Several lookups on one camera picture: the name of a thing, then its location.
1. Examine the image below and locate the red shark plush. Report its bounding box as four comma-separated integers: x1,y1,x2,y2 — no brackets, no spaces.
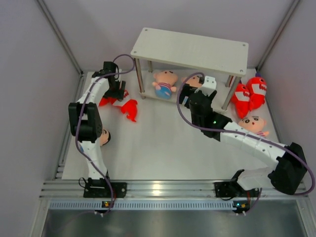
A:
113,90,138,122
246,73,267,111
231,83,250,119
99,97,115,107

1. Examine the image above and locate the boy plush doll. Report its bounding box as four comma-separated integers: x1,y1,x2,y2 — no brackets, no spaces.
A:
183,76,202,90
152,70,178,100
100,128,111,146
238,116,269,137

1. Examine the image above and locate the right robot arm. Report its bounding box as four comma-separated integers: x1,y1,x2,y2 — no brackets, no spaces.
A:
176,84,315,196

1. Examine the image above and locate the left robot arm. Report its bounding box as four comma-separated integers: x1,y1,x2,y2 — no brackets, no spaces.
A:
68,61,125,180

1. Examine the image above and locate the white two-tier shelf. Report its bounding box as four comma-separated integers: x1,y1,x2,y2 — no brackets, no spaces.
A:
131,28,249,112

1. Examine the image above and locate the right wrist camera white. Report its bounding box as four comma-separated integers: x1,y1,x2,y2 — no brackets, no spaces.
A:
200,76,217,96

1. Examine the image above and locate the aluminium rail front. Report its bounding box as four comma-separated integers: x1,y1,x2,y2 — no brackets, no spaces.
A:
39,180,298,212

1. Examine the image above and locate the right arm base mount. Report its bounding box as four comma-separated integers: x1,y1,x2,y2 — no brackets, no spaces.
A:
214,181,259,198

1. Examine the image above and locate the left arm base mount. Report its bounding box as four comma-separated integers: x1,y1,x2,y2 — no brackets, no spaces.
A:
78,177,127,198

